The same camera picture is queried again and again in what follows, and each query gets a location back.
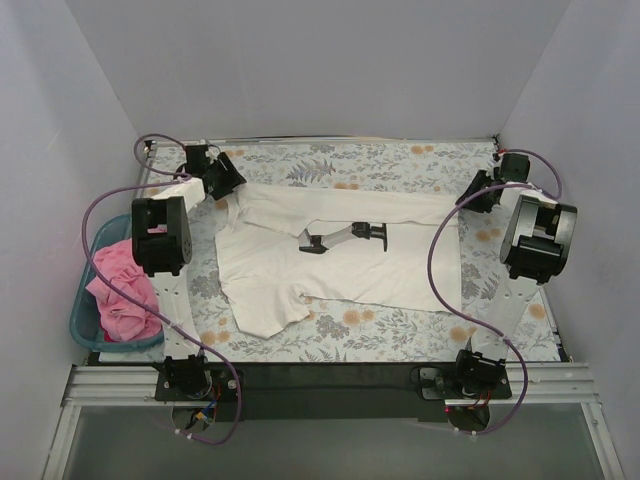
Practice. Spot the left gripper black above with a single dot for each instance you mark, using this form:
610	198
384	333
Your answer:
228	176

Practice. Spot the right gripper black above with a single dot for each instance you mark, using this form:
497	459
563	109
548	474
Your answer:
476	192

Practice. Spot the white t shirt robot print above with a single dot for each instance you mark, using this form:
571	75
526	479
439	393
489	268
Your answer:
266	278

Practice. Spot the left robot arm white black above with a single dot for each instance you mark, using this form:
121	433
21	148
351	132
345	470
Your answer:
162	247

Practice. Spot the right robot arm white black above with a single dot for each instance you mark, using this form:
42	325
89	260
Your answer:
535	249

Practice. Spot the pink t shirt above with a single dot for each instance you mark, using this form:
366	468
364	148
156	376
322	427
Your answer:
121	318

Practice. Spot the floral table cloth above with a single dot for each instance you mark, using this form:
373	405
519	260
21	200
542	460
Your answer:
338	331

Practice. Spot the red garment in basket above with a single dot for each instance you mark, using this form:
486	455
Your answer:
107	338

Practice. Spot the teal plastic basket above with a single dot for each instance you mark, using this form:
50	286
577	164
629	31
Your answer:
84	324

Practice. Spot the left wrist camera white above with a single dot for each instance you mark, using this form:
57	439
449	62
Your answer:
203	147

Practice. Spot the aluminium frame rail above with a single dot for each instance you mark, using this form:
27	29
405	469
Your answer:
538	383

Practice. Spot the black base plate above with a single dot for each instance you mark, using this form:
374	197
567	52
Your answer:
320	391

